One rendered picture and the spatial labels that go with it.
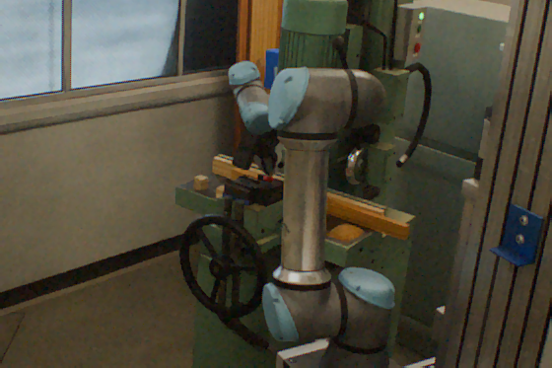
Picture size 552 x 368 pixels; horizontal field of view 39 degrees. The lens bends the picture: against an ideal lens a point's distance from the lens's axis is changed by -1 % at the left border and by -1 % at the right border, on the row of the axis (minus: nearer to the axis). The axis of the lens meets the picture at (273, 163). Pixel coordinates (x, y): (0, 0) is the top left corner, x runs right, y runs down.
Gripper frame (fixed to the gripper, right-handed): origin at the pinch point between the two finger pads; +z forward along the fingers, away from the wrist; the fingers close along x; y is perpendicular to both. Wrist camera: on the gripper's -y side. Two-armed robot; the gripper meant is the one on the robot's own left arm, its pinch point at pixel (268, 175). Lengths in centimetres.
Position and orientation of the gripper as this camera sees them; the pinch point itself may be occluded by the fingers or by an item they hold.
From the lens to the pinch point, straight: 216.3
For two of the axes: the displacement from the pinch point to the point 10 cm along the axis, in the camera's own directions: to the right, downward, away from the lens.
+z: 2.1, 7.0, 6.8
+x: -8.2, -2.6, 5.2
